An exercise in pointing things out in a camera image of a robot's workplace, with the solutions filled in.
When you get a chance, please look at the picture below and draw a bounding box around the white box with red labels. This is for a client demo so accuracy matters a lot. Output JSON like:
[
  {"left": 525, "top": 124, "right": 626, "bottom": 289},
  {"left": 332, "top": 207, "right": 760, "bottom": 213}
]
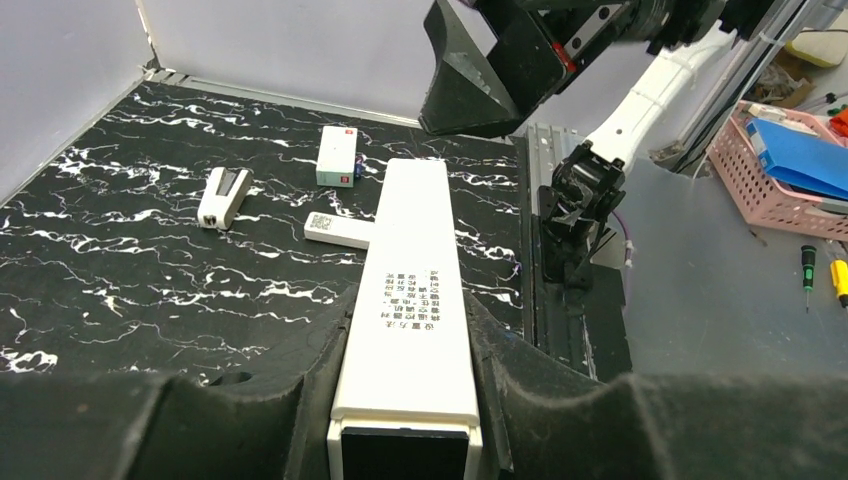
[{"left": 315, "top": 125, "right": 358, "bottom": 188}]

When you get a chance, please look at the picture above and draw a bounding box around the white remote control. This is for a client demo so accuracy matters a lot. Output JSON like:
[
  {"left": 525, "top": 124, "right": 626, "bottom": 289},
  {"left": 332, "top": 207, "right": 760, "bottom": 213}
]
[{"left": 304, "top": 212, "right": 374, "bottom": 250}]

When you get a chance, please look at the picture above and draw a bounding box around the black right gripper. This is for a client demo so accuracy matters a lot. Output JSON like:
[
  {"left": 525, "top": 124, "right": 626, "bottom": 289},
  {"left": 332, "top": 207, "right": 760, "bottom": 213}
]
[{"left": 418, "top": 0, "right": 664, "bottom": 139}]

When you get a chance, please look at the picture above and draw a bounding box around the green handled screwdriver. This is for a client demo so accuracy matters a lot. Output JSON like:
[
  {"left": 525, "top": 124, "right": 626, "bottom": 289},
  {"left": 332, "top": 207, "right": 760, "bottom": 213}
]
[{"left": 800, "top": 244, "right": 817, "bottom": 313}]

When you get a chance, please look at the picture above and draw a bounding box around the small white charger device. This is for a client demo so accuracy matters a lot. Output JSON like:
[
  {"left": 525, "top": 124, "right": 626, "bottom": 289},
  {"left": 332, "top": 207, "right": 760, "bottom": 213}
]
[{"left": 196, "top": 167, "right": 253, "bottom": 231}]

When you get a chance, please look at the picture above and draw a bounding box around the aluminium frame rail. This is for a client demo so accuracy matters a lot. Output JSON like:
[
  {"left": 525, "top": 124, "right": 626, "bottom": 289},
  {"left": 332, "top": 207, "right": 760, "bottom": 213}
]
[{"left": 142, "top": 69, "right": 420, "bottom": 129}]

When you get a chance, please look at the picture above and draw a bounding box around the white remote with black end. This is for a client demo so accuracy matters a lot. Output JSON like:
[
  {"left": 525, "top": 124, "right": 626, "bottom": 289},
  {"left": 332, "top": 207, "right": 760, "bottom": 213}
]
[{"left": 326, "top": 159, "right": 483, "bottom": 479}]

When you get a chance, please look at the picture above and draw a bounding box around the yellow marker pen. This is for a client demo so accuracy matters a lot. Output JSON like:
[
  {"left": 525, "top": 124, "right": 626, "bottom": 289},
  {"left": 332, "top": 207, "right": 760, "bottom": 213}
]
[{"left": 830, "top": 259, "right": 848, "bottom": 309}]

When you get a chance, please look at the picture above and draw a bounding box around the blue folder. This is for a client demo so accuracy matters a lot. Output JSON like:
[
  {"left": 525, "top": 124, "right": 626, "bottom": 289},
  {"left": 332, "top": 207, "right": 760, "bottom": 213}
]
[{"left": 745, "top": 118, "right": 847, "bottom": 200}]

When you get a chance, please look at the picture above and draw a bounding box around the pink perforated basket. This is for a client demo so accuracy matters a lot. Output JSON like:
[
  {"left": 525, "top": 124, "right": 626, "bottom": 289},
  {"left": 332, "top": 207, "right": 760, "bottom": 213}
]
[{"left": 707, "top": 99, "right": 848, "bottom": 243}]

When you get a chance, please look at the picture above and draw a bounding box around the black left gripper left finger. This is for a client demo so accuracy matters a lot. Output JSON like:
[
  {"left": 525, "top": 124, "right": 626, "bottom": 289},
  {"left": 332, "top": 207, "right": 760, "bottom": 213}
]
[{"left": 1, "top": 288, "right": 356, "bottom": 479}]

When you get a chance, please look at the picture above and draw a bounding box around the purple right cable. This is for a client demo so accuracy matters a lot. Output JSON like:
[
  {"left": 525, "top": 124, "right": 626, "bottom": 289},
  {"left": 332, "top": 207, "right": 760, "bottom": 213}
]
[{"left": 609, "top": 210, "right": 636, "bottom": 270}]

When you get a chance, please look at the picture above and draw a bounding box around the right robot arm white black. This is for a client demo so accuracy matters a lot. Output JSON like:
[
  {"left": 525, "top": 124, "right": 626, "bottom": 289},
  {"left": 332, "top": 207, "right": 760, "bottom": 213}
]
[{"left": 419, "top": 1, "right": 776, "bottom": 285}]

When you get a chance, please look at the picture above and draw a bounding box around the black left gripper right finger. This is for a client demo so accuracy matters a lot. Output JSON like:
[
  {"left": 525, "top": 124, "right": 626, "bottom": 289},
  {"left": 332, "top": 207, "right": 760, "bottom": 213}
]
[{"left": 464, "top": 295, "right": 847, "bottom": 479}]

